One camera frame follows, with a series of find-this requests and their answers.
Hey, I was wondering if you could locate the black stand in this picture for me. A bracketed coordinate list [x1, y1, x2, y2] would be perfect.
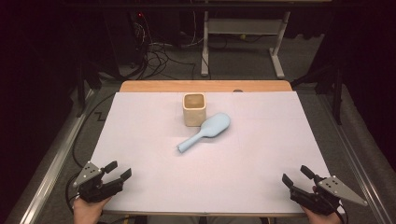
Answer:
[74, 59, 104, 119]
[290, 62, 345, 126]

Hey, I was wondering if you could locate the white metal desk frame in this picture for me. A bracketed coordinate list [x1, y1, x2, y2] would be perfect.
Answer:
[200, 10, 292, 80]

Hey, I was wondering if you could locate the beige square cup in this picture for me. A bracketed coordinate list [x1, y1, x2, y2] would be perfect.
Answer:
[182, 92, 207, 128]

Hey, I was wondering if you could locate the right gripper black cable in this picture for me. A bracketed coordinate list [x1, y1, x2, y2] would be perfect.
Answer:
[330, 199, 349, 220]

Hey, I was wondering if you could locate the person's right hand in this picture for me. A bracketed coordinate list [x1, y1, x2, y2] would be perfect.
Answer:
[301, 205, 344, 224]

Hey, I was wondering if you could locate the wooden table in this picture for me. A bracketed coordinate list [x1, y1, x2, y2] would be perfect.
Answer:
[89, 79, 337, 218]

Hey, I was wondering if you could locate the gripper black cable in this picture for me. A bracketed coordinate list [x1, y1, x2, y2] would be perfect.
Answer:
[64, 172, 82, 216]
[330, 199, 349, 220]

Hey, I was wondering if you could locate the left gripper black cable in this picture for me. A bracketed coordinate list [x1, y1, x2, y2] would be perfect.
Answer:
[64, 172, 82, 216]

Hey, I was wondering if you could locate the tangle of floor cables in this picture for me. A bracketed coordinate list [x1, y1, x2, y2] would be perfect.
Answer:
[130, 12, 206, 80]

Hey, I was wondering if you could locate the light blue hairbrush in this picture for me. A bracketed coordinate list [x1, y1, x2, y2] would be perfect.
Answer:
[177, 112, 232, 154]

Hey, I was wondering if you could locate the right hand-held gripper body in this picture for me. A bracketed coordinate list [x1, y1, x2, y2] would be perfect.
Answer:
[290, 175, 368, 217]

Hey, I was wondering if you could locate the black floor cable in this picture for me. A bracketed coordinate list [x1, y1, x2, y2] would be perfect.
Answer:
[72, 92, 117, 170]

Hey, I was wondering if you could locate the person's left hand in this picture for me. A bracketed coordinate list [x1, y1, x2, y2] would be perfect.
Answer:
[73, 196, 112, 224]

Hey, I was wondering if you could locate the metal floor rail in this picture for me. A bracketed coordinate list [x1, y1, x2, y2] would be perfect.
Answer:
[17, 88, 98, 224]
[317, 92, 394, 224]

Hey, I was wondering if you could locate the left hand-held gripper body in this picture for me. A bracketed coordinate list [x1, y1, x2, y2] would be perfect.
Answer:
[73, 161, 124, 203]

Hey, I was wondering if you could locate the white table sheet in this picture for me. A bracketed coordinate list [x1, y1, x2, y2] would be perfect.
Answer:
[89, 91, 346, 216]

